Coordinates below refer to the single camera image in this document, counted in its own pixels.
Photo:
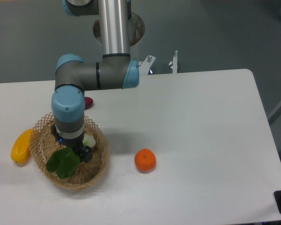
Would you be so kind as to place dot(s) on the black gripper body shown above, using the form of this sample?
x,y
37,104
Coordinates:
x,y
72,143

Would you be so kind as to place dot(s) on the green bok choy vegetable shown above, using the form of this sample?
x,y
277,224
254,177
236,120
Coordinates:
x,y
65,161

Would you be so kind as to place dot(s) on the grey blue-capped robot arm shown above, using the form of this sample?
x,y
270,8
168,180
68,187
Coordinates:
x,y
73,77

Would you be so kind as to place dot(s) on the woven wicker basket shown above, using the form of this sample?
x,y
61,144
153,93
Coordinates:
x,y
43,145

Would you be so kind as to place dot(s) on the yellow mango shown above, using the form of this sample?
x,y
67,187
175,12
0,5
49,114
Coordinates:
x,y
20,152

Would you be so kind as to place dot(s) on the purple sweet potato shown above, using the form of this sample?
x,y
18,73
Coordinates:
x,y
88,102

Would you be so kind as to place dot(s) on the orange tangerine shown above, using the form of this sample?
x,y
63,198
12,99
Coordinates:
x,y
145,160

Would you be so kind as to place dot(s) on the white metal mounting frame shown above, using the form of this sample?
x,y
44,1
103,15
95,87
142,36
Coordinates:
x,y
152,66

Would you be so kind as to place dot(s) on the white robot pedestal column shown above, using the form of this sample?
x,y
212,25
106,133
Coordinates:
x,y
136,28

